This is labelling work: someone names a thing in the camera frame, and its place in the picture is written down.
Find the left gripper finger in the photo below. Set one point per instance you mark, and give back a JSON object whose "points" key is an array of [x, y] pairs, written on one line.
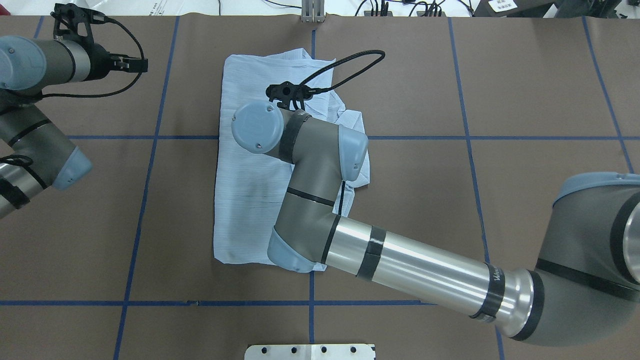
{"points": [[135, 65]]}

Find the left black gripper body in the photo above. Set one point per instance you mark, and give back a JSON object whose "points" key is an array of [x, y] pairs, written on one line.
{"points": [[99, 58]]}

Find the light blue button shirt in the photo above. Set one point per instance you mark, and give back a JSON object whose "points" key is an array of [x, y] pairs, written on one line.
{"points": [[250, 187]]}

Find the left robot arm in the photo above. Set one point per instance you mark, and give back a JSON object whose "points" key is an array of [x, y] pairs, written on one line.
{"points": [[43, 156]]}

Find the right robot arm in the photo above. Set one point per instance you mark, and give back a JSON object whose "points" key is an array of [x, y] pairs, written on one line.
{"points": [[585, 283]]}

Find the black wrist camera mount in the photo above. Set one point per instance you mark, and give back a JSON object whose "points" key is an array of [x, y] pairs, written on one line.
{"points": [[73, 23]]}

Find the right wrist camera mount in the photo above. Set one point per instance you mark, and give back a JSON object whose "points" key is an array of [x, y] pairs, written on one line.
{"points": [[290, 95]]}

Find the aluminium frame post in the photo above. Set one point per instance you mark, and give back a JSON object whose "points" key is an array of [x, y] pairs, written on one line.
{"points": [[313, 11]]}

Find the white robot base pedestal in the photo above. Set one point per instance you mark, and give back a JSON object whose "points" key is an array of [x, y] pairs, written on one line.
{"points": [[336, 351]]}

